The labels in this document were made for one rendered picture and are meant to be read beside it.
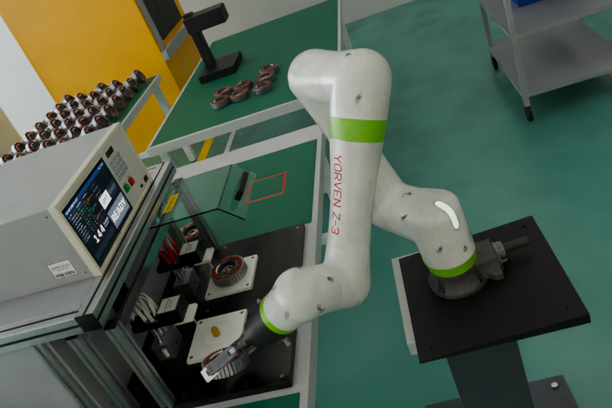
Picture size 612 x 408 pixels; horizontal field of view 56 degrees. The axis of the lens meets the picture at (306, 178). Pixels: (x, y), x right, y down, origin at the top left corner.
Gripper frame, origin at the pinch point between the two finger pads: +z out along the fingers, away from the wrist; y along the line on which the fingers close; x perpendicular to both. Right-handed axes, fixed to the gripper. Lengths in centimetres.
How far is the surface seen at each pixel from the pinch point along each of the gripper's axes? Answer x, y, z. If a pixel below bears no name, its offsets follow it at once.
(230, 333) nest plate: 6.5, 12.2, 10.4
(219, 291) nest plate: 20.0, 23.5, 19.8
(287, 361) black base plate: -8.2, 11.1, -4.6
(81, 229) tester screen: 43.1, -15.7, -4.1
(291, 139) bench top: 67, 108, 32
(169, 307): 20.6, 1.4, 10.6
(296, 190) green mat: 40, 75, 18
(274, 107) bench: 97, 135, 51
